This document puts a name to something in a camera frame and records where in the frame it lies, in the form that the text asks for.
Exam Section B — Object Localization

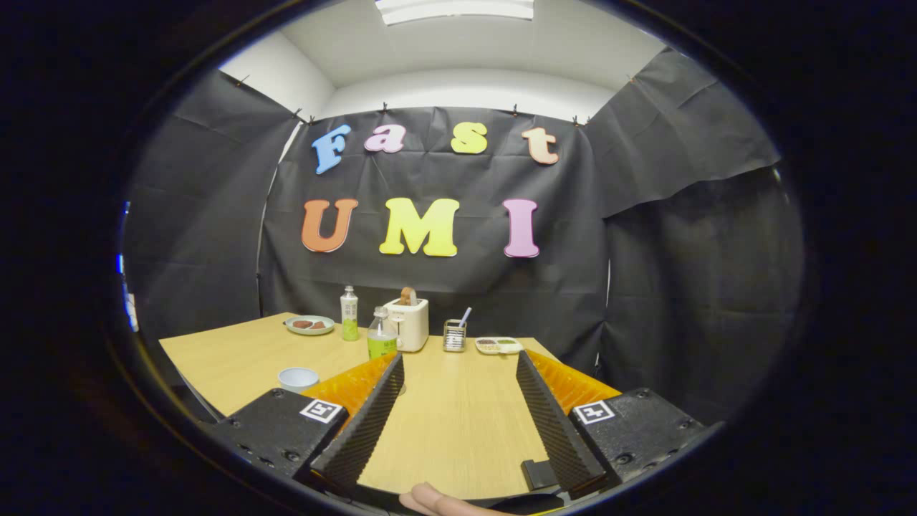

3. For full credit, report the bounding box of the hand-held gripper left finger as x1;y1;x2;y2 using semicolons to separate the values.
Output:
204;353;406;495

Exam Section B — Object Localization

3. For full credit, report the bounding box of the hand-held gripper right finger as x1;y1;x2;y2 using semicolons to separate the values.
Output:
516;350;717;495

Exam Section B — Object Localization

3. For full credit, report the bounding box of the green label juice bottle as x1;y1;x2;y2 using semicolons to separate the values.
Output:
367;306;399;361

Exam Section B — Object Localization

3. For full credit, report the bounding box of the white cup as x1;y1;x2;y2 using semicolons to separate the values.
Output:
277;367;320;394

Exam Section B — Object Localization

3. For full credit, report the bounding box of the slim green drink bottle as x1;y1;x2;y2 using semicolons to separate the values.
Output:
340;285;360;342

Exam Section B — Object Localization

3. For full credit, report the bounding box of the wooden table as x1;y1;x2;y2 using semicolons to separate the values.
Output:
159;312;567;501

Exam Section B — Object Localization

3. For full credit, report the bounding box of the white divided dish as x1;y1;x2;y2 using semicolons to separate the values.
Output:
474;336;524;356

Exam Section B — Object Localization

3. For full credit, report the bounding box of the white toaster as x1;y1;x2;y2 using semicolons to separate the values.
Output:
383;297;430;353

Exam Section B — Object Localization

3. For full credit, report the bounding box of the green plate with food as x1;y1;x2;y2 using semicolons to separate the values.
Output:
284;315;335;336

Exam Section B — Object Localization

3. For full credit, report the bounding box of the black backdrop cloth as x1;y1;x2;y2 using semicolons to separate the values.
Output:
122;47;803;424

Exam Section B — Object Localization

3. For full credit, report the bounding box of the ceiling light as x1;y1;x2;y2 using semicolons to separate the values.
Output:
374;0;535;27

